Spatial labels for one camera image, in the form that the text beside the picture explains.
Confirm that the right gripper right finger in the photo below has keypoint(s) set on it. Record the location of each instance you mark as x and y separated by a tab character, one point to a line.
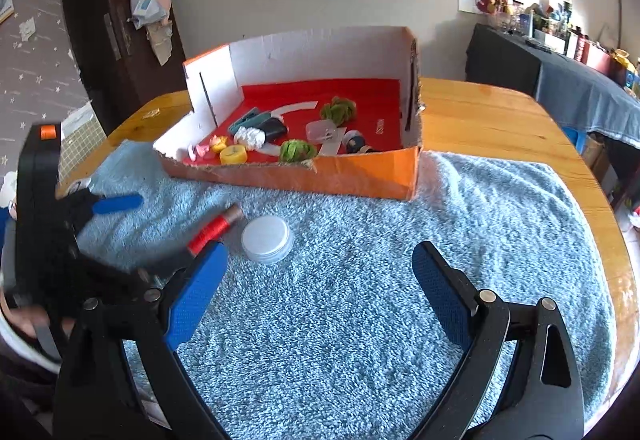
541	397

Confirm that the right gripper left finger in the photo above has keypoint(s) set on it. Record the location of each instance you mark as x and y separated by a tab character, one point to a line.
96	397

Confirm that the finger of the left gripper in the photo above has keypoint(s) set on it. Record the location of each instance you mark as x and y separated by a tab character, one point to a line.
106	205
160	270

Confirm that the red thread spool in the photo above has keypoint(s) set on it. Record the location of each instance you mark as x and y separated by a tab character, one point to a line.
215	229

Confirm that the pink yellow small figurine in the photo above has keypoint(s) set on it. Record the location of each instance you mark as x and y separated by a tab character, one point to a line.
214	145

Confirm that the yellow bottle cap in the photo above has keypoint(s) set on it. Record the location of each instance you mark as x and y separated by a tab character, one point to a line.
233	155

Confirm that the teal clothespin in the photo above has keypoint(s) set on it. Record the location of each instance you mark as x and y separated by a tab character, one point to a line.
251	119

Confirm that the black white cloth roll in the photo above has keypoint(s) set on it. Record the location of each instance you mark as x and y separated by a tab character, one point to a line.
254	135

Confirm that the dark green yarn ball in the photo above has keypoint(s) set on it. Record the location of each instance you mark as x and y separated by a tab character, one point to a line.
296	151

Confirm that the clear plastic case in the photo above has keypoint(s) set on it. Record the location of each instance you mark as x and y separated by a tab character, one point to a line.
320	130

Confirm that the boy figurine blue outfit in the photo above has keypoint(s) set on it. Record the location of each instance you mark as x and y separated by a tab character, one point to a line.
355	143

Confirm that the light green yarn ball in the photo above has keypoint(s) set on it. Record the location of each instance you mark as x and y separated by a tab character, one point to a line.
339	111

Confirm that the person left hand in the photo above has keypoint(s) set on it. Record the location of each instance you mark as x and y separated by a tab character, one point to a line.
27	319

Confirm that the white round jar lid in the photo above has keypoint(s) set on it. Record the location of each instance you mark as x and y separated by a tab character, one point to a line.
267	240

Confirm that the dark wooden door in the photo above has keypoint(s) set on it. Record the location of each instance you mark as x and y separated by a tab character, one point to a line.
116	62

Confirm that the light blue towel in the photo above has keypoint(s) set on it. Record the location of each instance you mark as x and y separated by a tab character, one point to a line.
337	340

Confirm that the plastic bag on door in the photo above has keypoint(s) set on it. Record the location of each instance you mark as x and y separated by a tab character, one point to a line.
147	12

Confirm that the orange cardboard box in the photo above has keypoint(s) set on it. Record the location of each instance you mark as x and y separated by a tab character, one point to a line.
292	75

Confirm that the blue covered side table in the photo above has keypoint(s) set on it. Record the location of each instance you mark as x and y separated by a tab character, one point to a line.
574	95

